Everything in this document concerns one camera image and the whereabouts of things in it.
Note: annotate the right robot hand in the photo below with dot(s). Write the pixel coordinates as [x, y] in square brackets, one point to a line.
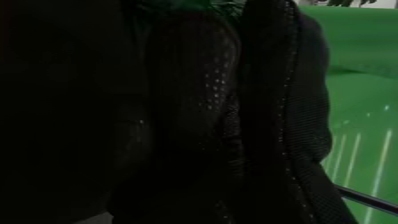
[179, 116]

